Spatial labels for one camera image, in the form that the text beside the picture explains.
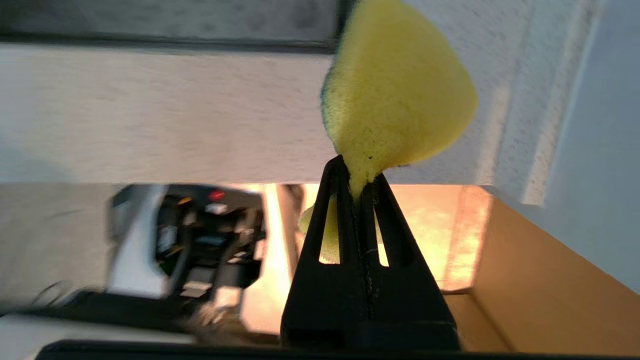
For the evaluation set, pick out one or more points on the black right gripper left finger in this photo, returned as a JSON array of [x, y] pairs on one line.
[[320, 300]]

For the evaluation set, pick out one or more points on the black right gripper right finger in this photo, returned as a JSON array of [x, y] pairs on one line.
[[410, 310]]

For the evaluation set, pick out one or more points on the yellow green sponge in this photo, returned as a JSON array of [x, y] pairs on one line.
[[400, 90]]

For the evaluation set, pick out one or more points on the stainless steel sink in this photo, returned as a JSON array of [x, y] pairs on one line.
[[170, 20]]

